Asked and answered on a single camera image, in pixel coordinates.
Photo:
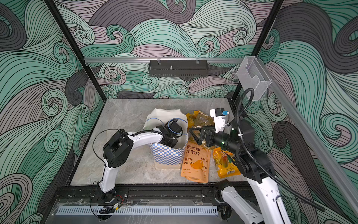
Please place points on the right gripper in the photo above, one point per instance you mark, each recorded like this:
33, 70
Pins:
208, 131

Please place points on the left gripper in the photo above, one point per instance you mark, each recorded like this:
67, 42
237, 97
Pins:
175, 141

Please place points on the gold snack bag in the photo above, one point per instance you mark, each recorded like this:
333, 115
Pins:
198, 119

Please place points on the blue checkered paper bag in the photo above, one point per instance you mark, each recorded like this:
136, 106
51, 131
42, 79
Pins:
168, 153

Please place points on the orange potato chips bag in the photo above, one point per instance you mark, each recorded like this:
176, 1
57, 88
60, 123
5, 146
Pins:
196, 163

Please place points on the yellow snack bag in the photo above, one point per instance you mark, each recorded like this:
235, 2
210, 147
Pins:
225, 164

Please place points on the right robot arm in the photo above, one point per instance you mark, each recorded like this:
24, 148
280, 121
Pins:
255, 166

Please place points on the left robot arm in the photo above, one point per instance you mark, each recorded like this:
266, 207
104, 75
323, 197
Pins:
117, 150

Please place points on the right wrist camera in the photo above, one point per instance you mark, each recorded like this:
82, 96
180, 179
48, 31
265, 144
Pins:
220, 117

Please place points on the black perforated wall tray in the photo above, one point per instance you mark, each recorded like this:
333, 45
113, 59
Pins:
184, 69

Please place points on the clear plastic wall holder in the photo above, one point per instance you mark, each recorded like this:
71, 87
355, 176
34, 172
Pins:
253, 73

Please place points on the white slotted cable duct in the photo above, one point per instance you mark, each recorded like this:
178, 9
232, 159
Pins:
140, 210

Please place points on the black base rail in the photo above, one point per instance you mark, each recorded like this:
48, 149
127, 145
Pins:
132, 193

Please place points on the right aluminium rail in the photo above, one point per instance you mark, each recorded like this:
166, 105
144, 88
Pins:
340, 178

